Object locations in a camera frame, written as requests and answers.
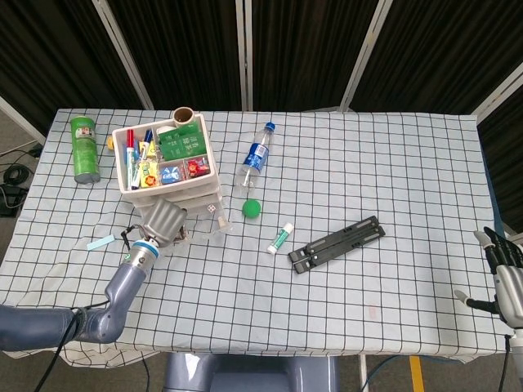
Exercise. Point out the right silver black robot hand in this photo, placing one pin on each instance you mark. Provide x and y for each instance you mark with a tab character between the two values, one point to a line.
508	281

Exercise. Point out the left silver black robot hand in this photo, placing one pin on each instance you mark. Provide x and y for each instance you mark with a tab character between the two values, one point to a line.
163	220

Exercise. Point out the clear drawer with die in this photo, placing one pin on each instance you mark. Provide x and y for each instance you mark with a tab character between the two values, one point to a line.
216	214

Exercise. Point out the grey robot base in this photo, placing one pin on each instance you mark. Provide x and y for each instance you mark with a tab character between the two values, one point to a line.
245	375

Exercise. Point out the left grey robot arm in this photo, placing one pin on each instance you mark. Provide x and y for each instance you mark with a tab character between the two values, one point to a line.
122	286

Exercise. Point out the white plastic drawer unit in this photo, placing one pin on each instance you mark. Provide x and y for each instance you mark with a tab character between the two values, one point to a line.
171	190

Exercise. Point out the blue packet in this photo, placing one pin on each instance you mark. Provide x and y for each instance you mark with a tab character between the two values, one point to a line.
171	174

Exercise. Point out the yellow lion packet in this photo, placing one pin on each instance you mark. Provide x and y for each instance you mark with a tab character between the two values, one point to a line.
148	175

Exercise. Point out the white die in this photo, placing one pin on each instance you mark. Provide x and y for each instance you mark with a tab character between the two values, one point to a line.
210	208

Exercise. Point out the beige cork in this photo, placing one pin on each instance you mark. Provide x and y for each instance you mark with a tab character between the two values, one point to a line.
222	223

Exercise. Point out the red snack packet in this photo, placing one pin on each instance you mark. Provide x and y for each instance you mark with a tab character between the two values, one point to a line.
197	167

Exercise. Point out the light blue paper strip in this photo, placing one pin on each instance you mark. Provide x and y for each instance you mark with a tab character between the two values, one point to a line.
101	242

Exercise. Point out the red capped whiteboard marker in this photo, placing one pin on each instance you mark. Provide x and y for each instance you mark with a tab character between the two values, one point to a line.
131	159

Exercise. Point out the green tea packet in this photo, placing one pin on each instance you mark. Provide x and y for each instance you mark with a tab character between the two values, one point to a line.
180	130
181	148

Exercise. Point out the small blue white pen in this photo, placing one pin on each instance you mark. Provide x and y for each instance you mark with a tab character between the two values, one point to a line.
147	143

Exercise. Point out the green ball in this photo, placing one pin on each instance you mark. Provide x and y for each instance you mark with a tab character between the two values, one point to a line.
251	209

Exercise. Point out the small yellow object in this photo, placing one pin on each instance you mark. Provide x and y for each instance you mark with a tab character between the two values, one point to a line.
110	142

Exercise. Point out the brown cardboard tube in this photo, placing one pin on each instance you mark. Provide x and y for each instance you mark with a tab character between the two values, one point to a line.
184	118

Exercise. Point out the green chip can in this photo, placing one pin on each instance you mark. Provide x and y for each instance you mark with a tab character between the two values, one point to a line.
85	151

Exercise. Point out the clear bottle blue label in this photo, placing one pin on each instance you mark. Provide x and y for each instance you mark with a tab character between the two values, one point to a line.
255	157

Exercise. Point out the green white glue stick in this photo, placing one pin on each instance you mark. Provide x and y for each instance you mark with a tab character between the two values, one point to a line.
280	239

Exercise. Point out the blue checkered tablecloth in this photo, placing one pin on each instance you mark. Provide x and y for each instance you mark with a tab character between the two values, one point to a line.
286	294

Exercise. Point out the black folding laptop stand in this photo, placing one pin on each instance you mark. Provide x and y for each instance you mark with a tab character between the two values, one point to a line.
337	245

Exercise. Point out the black folding screen white frame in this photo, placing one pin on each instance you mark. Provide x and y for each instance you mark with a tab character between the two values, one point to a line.
196	53

